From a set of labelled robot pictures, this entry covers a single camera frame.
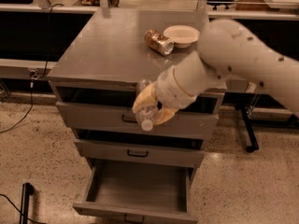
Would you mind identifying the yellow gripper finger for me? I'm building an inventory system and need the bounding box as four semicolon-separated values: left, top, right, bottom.
154;106;178;125
132;83;158;114

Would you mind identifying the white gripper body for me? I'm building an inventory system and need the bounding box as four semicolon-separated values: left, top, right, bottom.
155;65;198;109

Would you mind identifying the clear plastic water bottle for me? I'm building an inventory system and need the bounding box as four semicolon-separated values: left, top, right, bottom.
135;79;158;132

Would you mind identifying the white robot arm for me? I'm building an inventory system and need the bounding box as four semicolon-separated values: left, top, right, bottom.
133;19;299;125

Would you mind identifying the grey middle drawer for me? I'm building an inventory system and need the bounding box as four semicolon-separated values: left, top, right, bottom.
75;139;204;168

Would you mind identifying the grey drawer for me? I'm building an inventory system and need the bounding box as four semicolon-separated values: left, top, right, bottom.
73;160;197;224
56;102;219;139
75;139;204;168

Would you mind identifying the grey drawer cabinet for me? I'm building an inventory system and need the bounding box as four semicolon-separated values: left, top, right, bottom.
46;7;227;185

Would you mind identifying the grey top drawer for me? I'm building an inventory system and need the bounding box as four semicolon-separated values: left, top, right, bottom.
56;102;219;139

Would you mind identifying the grey bottom drawer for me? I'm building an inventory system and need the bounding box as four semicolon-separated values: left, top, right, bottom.
73;160;197;224

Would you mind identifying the brown soda can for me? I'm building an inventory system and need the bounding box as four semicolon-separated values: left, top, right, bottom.
144;30;174;56

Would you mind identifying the white paper bowl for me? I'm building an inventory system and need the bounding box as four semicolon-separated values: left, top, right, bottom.
164;25;200;49

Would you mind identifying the black stand leg with caster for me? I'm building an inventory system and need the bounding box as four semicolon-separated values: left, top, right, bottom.
235;105;259;153

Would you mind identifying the black cable on floor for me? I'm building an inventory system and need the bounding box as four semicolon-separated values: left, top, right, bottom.
0;3;64;134

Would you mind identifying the black floor post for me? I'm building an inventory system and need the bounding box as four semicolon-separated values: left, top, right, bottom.
19;182;34;224

